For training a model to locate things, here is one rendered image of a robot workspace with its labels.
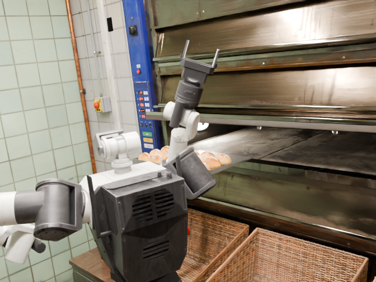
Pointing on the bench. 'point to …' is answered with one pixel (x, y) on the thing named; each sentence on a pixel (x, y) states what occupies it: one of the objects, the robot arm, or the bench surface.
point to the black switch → (133, 30)
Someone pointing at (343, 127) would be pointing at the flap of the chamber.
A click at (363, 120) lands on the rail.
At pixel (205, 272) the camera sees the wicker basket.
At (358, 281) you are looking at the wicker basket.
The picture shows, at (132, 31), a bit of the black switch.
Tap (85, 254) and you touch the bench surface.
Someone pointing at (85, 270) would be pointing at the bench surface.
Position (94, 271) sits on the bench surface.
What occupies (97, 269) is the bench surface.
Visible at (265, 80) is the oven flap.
